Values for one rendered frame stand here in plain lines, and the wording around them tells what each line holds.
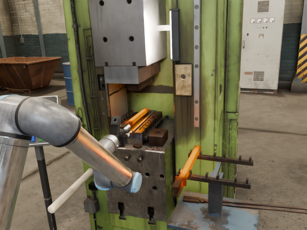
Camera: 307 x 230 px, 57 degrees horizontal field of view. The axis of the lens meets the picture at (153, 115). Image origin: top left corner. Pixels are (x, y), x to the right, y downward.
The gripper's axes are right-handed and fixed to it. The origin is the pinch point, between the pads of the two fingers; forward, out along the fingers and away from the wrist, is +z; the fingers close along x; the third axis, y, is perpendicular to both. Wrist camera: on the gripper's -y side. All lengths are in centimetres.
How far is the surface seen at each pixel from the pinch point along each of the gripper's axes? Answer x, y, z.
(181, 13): 28, -57, 18
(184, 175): 39, 9, -31
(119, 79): -3.4, -24.8, 3.4
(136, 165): 5.4, 23.2, -3.4
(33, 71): -449, 56, 457
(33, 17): -609, -82, 687
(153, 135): 14.0, 6.7, 3.4
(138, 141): 5.0, 11.1, 2.8
